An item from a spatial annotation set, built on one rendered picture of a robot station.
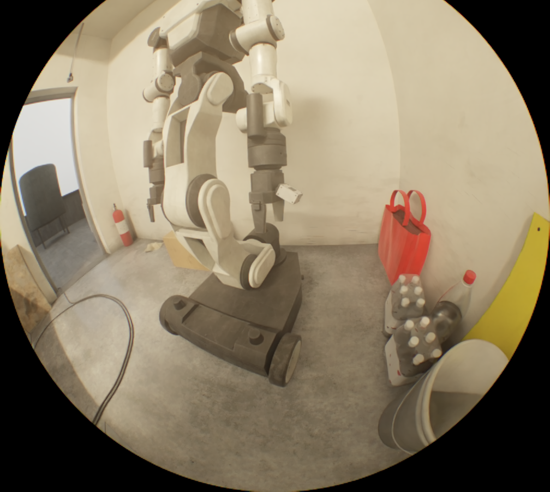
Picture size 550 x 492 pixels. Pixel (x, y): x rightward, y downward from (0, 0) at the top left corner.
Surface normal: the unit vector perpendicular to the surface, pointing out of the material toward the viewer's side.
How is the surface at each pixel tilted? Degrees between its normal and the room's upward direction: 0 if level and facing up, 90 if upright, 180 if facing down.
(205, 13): 98
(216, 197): 90
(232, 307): 0
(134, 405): 0
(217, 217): 90
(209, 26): 98
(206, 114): 115
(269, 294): 0
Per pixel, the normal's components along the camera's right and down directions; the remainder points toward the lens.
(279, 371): -0.30, -0.41
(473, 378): -0.99, 0.10
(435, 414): -0.31, -0.91
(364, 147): -0.22, 0.40
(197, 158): 0.92, 0.04
